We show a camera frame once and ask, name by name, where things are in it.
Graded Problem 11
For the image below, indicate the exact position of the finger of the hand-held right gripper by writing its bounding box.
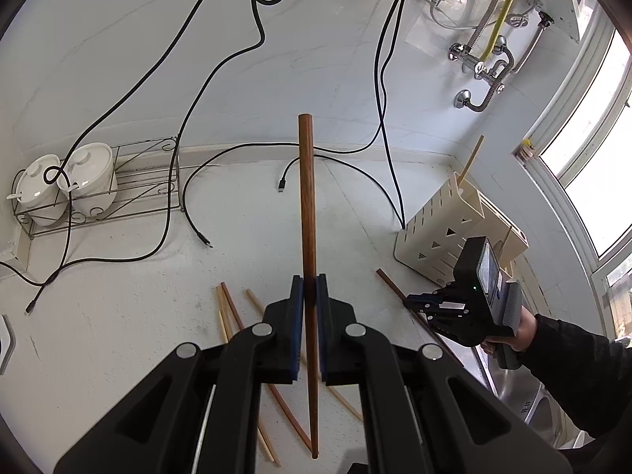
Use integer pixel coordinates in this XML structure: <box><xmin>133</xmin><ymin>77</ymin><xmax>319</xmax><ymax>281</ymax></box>
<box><xmin>405</xmin><ymin>284</ymin><xmax>463</xmax><ymax>308</ymax></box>
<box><xmin>410</xmin><ymin>305</ymin><xmax>466</xmax><ymax>330</ymax></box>

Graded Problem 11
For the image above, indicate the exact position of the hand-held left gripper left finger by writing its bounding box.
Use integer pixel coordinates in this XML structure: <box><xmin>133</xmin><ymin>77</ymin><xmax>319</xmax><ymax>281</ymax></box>
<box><xmin>53</xmin><ymin>274</ymin><xmax>307</xmax><ymax>474</ymax></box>

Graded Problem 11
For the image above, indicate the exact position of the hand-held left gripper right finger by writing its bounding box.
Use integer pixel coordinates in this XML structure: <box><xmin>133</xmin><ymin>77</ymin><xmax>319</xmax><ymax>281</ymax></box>
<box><xmin>316</xmin><ymin>274</ymin><xmax>574</xmax><ymax>474</ymax></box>

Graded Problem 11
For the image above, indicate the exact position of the cream plastic cutlery holder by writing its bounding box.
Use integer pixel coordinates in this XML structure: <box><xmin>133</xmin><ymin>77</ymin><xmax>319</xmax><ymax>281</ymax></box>
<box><xmin>394</xmin><ymin>172</ymin><xmax>529</xmax><ymax>283</ymax></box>

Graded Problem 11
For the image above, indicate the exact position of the person's right forearm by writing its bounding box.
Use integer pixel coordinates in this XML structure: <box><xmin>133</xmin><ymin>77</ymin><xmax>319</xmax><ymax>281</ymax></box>
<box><xmin>516</xmin><ymin>312</ymin><xmax>632</xmax><ymax>451</ymax></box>

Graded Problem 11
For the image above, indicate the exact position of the person's right hand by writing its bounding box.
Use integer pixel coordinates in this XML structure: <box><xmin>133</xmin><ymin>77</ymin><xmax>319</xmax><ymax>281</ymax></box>
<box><xmin>480</xmin><ymin>307</ymin><xmax>540</xmax><ymax>357</ymax></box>

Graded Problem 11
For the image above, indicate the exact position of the stainless steel sink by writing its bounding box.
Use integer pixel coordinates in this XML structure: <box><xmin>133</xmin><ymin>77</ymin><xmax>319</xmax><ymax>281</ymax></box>
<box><xmin>471</xmin><ymin>343</ymin><xmax>564</xmax><ymax>455</ymax></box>

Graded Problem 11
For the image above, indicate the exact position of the white framed window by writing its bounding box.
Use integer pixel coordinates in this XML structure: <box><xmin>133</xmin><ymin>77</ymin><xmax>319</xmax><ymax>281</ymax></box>
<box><xmin>518</xmin><ymin>10</ymin><xmax>632</xmax><ymax>337</ymax></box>

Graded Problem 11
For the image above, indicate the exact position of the chrome valve assembly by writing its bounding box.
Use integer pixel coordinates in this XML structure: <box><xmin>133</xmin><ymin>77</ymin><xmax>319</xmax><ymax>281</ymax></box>
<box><xmin>447</xmin><ymin>34</ymin><xmax>514</xmax><ymax>94</ymax></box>

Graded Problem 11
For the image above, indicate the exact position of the white ceramic lidded pot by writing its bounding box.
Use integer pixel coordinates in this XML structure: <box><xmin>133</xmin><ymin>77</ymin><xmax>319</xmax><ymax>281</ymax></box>
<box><xmin>11</xmin><ymin>154</ymin><xmax>67</xmax><ymax>227</ymax></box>
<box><xmin>56</xmin><ymin>142</ymin><xmax>119</xmax><ymax>215</ymax></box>

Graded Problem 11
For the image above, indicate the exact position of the metal wire rack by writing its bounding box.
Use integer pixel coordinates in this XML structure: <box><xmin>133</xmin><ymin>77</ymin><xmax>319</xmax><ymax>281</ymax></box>
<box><xmin>12</xmin><ymin>135</ymin><xmax>182</xmax><ymax>241</ymax></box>

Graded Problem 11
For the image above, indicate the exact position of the steel hose with black valve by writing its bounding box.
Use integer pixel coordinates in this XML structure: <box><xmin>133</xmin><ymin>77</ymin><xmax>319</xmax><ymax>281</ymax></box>
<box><xmin>508</xmin><ymin>10</ymin><xmax>554</xmax><ymax>76</ymax></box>

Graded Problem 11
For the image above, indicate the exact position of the yellow gas hose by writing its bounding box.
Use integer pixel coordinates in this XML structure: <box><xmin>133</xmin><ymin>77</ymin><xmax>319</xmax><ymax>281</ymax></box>
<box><xmin>481</xmin><ymin>0</ymin><xmax>524</xmax><ymax>60</ymax></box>

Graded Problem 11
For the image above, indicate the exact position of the corrugated steel hose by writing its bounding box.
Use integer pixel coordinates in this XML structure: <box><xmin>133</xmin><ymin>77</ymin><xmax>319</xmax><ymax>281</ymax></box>
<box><xmin>469</xmin><ymin>0</ymin><xmax>522</xmax><ymax>55</ymax></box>

